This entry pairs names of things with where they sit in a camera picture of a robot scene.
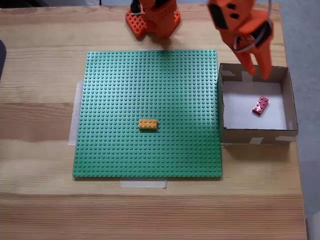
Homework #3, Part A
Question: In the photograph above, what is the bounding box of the yellow lego block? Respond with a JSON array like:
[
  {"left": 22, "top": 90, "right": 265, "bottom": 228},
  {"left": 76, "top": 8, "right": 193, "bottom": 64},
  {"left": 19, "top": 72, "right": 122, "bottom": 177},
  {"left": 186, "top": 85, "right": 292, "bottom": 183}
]
[{"left": 138, "top": 119, "right": 159, "bottom": 132}]

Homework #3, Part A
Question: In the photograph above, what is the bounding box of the black rounded device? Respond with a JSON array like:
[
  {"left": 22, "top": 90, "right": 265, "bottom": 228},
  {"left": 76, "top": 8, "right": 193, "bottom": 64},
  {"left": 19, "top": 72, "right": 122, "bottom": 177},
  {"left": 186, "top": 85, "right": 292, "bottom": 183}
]
[{"left": 0, "top": 39, "right": 7, "bottom": 82}]

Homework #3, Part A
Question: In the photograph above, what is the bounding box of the green lego baseplate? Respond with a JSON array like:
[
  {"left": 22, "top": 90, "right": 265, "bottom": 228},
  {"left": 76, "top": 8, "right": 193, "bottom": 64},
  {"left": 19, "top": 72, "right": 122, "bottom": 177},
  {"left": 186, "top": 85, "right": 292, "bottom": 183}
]
[{"left": 71, "top": 49, "right": 223, "bottom": 179}]

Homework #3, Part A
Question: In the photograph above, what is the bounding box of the gripper motor cable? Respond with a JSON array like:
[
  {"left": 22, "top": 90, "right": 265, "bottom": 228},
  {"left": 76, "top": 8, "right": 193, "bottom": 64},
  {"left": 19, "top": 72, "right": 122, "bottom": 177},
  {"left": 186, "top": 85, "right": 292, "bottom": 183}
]
[{"left": 232, "top": 0, "right": 273, "bottom": 54}]

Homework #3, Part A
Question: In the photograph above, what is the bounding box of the short masking tape strip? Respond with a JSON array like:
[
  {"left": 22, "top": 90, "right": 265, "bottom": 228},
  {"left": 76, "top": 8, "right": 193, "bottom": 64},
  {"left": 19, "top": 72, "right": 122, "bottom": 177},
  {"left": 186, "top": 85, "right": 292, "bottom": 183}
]
[{"left": 119, "top": 178, "right": 168, "bottom": 189}]

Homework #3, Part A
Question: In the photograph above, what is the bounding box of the red lego block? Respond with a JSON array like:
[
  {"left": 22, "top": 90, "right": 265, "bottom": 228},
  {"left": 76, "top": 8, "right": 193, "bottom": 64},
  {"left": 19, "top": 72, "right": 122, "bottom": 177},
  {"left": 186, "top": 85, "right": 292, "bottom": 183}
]
[{"left": 251, "top": 95, "right": 271, "bottom": 116}]

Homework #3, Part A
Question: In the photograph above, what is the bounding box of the white paper box lining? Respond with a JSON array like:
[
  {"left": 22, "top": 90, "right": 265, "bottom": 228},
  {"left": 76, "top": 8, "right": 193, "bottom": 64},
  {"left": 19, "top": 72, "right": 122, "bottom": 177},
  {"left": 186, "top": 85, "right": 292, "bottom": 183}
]
[{"left": 221, "top": 81, "right": 288, "bottom": 131}]

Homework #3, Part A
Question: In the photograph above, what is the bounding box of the long masking tape strip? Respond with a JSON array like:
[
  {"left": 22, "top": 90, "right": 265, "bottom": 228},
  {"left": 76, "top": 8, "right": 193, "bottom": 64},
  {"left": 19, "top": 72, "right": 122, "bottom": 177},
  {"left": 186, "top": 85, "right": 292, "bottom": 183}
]
[{"left": 68, "top": 80, "right": 85, "bottom": 146}]

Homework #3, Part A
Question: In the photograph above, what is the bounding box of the cardboard box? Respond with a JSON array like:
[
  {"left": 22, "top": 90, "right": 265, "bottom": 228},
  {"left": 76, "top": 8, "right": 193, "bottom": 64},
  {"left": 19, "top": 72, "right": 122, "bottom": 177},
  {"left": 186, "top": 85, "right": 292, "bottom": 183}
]
[{"left": 217, "top": 62, "right": 299, "bottom": 146}]

